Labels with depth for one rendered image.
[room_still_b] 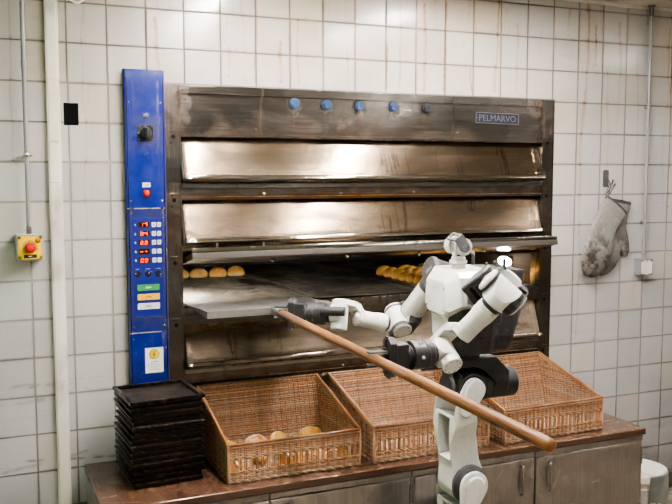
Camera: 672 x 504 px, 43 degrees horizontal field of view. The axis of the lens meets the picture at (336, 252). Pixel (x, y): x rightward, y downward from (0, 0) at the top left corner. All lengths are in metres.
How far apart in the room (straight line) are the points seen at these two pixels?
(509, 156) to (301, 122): 1.09
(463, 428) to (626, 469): 1.27
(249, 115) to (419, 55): 0.86
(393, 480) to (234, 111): 1.65
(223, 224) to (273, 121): 0.49
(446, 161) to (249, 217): 1.00
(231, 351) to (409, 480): 0.92
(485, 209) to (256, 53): 1.34
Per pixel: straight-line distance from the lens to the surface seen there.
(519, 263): 4.50
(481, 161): 4.14
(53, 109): 3.47
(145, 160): 3.50
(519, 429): 1.90
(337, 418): 3.63
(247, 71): 3.66
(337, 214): 3.79
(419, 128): 3.98
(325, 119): 3.78
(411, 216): 3.95
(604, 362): 4.71
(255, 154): 3.66
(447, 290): 2.95
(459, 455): 3.16
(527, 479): 3.86
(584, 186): 4.50
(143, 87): 3.51
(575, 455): 3.99
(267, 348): 3.73
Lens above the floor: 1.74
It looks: 5 degrees down
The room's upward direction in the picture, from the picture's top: straight up
